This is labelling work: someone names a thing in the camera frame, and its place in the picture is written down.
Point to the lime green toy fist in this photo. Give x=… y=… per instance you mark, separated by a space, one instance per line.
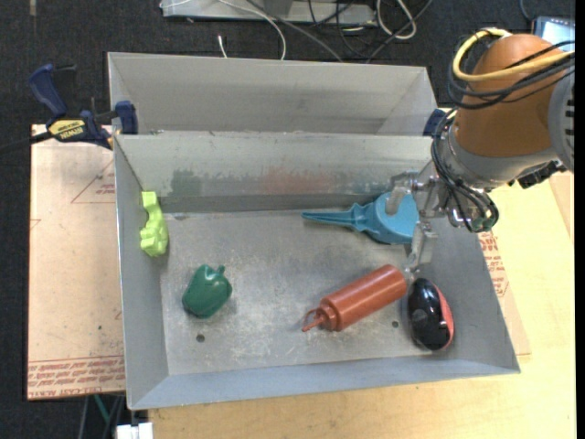
x=154 y=227

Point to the black and red oval object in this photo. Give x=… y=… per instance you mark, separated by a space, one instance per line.
x=427 y=313

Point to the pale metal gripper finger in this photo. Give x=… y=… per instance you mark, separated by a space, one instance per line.
x=396 y=201
x=422 y=245

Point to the red-brown squeeze bottle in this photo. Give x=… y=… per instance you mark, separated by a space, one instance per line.
x=361 y=300

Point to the grey metal bin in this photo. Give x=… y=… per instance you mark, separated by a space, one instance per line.
x=283 y=263

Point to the green toy bell pepper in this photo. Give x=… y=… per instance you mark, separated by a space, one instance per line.
x=206 y=293

